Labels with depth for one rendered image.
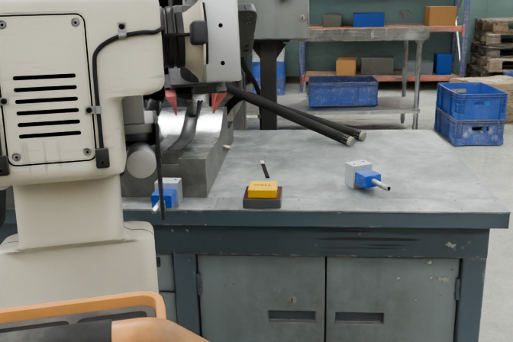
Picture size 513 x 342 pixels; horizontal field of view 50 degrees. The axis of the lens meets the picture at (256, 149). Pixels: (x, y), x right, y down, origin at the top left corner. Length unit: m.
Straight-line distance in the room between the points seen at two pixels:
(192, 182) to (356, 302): 0.46
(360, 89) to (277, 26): 3.00
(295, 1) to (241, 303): 1.10
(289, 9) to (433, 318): 1.15
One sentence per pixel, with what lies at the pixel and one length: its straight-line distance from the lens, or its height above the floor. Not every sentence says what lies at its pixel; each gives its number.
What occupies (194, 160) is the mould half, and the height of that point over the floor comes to 0.89.
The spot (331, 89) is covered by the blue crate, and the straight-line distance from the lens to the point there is 4.94.
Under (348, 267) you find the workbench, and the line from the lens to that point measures 1.28.
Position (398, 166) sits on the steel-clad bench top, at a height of 0.80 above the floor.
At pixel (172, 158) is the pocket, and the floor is 0.88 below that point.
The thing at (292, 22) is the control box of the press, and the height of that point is 1.13.
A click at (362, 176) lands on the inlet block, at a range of 1.25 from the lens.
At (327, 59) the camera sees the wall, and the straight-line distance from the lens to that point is 7.87.
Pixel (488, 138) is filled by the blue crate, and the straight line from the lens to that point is 4.88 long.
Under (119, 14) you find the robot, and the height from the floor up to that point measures 1.21.
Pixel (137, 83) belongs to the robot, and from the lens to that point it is 0.69.
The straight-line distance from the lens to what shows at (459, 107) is 4.74.
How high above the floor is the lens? 1.23
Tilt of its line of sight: 16 degrees down
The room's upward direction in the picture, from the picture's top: 1 degrees counter-clockwise
